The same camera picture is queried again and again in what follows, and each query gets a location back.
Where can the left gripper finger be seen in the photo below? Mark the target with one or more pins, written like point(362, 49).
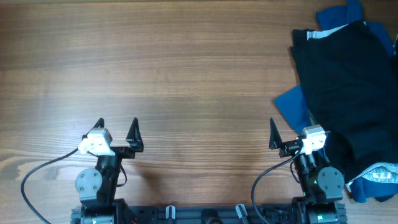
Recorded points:
point(99, 123)
point(134, 137)

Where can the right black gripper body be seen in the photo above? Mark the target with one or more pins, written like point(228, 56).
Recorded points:
point(290, 148)

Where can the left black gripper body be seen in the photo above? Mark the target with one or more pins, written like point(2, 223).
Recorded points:
point(116, 150)

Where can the black shorts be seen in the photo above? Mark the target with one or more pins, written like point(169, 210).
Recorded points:
point(345, 87)

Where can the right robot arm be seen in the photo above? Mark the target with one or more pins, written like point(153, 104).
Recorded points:
point(321, 183)

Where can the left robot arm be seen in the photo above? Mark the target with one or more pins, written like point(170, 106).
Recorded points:
point(97, 186)

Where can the blue garment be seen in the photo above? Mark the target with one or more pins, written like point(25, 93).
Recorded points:
point(380, 180)

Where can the light blue denim shorts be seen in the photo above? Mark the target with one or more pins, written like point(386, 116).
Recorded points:
point(381, 173)

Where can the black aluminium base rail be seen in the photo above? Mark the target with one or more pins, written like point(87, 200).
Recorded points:
point(273, 213)

